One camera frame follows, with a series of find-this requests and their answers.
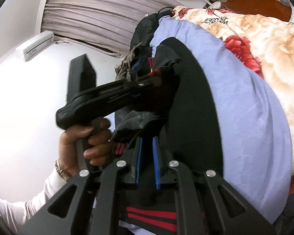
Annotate grey trousers of person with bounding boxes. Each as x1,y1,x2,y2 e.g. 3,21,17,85
273,193,294,234

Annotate person's left hand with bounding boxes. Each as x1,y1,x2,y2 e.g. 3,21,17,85
59,118,112,178

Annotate black red varsity jacket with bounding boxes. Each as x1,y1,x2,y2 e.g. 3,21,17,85
113,37,224,234

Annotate white sleeved left forearm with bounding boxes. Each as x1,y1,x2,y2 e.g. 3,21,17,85
0,169,70,234

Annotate metal wrist watch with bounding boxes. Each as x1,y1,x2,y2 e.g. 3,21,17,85
55,159,70,182

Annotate floral blanket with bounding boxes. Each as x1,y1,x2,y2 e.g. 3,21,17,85
172,6,294,174

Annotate pink-grey curtain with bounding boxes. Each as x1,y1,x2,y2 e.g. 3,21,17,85
38,0,179,55

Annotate white air conditioner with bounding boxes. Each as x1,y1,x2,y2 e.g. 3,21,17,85
19,30,54,61

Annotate light blue bed sheet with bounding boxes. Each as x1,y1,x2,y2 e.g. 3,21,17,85
117,15,293,235

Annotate dark blue garment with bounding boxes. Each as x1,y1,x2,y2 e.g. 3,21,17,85
131,58,146,74

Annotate grey-brown crumpled garment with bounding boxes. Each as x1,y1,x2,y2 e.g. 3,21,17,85
115,42,142,81

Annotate black garment at bedhead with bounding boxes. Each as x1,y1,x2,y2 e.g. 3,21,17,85
130,7,174,49

